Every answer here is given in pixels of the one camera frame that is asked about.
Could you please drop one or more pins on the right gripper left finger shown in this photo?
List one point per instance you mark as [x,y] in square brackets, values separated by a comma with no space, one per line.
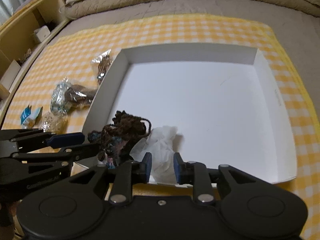
[128,174]

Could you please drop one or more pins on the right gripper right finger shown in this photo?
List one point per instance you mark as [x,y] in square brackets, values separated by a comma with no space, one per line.
[197,175]

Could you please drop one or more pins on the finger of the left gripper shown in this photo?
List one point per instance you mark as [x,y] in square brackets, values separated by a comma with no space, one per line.
[38,141]
[25,134]

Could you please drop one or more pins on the blue wet wipe packet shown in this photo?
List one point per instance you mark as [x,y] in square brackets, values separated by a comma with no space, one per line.
[29,117]

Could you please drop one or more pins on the blue floral silk pouch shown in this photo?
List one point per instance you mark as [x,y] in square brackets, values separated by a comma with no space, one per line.
[58,103]

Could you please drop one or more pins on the yellow white checkered blanket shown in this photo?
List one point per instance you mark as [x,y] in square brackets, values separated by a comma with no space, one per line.
[71,55]

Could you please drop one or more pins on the white board in shelf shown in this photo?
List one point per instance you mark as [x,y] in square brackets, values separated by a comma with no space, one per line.
[10,74]

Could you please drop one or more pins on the white shallow cardboard box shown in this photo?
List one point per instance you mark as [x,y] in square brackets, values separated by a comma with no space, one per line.
[222,98]

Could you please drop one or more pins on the wooden low shelf unit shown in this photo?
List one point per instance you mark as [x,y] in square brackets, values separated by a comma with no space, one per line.
[17,41]

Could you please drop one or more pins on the white tissue box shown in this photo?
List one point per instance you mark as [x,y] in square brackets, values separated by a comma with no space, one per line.
[40,34]

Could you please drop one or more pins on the grey bed sheet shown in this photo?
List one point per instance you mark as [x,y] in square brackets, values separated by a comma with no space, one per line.
[297,32]

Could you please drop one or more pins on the bagged brown cord keychain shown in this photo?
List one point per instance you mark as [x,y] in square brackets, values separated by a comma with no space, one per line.
[101,64]

